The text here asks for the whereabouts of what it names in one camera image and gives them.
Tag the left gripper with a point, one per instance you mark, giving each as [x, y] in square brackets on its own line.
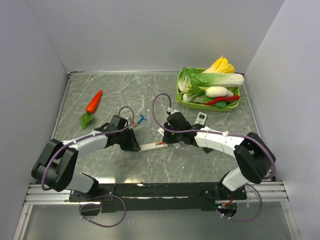
[132, 145]

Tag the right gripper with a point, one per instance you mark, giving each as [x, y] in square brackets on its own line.
[167, 139]

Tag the white remote control body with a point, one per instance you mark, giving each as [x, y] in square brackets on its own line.
[152, 146]

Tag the white remote battery cover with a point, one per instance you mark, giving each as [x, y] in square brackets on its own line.
[176, 145]

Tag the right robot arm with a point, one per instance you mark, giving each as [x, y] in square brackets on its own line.
[254, 159]

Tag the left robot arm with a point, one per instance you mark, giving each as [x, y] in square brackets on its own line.
[55, 167]

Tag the small white remote control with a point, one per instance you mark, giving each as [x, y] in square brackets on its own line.
[201, 118]

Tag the green plastic basket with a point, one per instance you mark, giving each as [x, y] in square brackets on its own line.
[199, 102]

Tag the green toy bok choy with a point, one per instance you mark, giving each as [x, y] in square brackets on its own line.
[189, 95]

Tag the orange toy carrot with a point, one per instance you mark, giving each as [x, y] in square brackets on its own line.
[91, 108]

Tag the green toy pepper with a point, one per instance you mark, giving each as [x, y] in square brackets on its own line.
[220, 104]

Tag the toy napa cabbage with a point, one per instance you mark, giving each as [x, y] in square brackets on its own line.
[187, 76]

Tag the white toy radish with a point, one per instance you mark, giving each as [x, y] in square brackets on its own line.
[218, 91]

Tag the red toy chili pepper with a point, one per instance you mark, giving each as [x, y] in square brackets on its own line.
[222, 99]

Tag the yellow toy cabbage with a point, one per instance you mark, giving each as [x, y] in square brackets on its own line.
[221, 65]

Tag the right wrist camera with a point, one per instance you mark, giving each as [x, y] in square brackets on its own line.
[170, 111]

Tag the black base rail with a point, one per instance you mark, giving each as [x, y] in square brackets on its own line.
[160, 196]

